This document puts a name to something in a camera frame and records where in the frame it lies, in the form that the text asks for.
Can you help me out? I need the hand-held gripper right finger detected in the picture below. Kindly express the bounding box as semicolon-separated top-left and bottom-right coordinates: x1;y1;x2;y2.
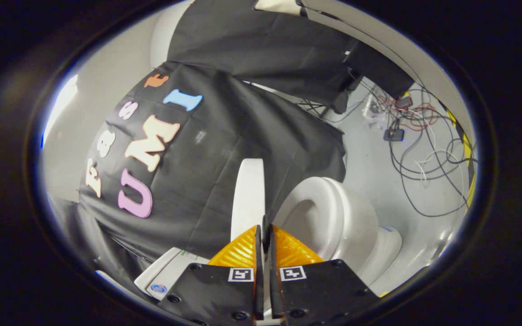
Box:
268;224;382;326

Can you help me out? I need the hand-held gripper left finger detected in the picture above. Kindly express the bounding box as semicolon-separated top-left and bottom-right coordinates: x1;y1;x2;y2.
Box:
158;225;265;326

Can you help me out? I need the white toilet lid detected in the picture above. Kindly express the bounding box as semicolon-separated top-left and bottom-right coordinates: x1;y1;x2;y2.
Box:
230;158;266;242

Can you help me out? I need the white ceramic toilet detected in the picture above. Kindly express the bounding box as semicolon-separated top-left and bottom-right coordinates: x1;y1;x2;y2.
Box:
134;176;403;303

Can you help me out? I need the white toilet seat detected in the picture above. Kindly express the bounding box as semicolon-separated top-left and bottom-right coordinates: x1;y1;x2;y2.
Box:
272;176;379;272

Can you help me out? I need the black backdrop cloth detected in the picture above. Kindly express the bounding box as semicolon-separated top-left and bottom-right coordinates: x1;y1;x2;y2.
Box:
46;0;415;290

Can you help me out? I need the black tripod stand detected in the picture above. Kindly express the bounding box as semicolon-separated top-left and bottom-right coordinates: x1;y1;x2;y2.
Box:
295;96;348;121

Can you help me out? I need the yellow black hazard tape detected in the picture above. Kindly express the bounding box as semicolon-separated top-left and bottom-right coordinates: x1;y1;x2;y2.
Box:
445;109;477;209

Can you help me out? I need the ceiling light panel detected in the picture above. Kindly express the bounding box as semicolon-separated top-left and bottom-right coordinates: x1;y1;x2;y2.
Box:
41;74;79;149

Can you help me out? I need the tangle of floor cables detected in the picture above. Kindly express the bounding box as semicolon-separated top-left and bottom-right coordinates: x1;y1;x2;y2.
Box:
347;68;477;219

